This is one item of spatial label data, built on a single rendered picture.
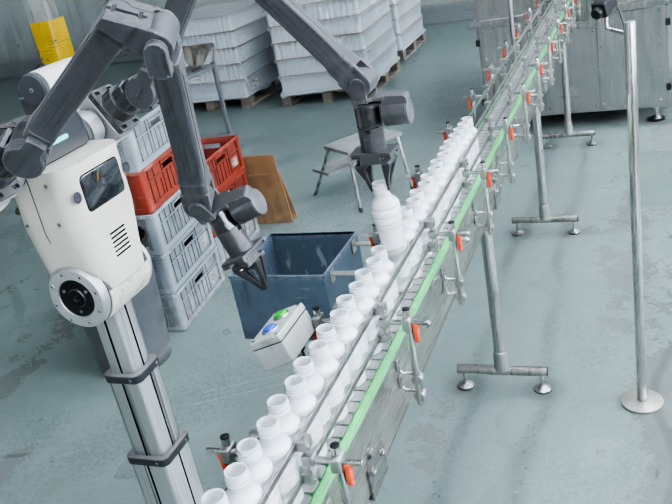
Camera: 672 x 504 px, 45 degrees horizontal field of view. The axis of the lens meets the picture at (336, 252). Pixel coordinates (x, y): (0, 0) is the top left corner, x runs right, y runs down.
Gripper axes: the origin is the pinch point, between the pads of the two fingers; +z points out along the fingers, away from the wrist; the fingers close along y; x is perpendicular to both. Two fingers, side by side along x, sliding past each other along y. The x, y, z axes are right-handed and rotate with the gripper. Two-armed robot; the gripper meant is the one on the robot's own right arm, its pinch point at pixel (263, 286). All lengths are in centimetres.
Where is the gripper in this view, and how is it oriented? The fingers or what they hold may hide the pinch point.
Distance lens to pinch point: 175.4
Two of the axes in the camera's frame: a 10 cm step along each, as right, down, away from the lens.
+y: 3.3, -4.4, 8.4
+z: 4.9, 8.4, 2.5
